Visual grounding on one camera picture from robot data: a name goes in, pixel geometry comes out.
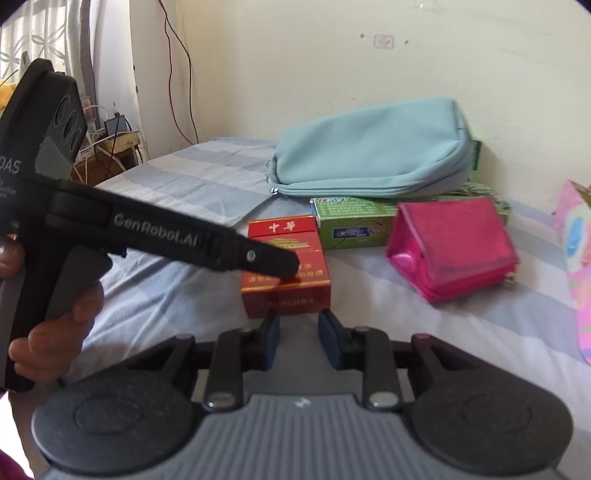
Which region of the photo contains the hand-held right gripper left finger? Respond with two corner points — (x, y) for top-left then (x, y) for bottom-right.
(124, 314), (281, 412)

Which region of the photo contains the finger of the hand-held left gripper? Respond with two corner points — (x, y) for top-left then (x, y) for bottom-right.
(202, 227), (302, 280)

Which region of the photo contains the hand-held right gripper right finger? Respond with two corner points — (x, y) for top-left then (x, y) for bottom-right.
(318, 308), (467, 411)

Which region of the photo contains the red cigarette box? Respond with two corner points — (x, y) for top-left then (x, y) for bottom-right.
(240, 217), (332, 319)

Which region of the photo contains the pink biscuit tin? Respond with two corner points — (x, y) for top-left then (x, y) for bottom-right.
(554, 180), (591, 367)

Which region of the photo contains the person's left hand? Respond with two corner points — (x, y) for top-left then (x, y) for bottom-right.
(0, 233), (106, 384)

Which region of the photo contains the wooden side table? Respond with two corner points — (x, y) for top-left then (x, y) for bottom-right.
(69, 131), (148, 185)

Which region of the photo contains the small black device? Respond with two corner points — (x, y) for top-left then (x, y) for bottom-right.
(105, 115), (132, 137)

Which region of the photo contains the light blue fabric pouch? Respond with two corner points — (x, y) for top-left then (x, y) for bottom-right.
(267, 97), (481, 200)

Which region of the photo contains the magenta fabric pouch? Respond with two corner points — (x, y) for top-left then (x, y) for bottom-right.
(385, 198), (520, 304)

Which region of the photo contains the white patterned curtain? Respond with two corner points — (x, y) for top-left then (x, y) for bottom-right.
(0, 0), (139, 162)

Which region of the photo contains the white cable bundle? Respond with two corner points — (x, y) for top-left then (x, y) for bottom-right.
(74, 104), (141, 185)

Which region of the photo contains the red wall cable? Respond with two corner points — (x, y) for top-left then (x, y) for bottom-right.
(157, 0), (195, 145)

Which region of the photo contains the black wall cable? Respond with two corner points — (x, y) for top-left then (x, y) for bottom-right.
(164, 18), (201, 145)

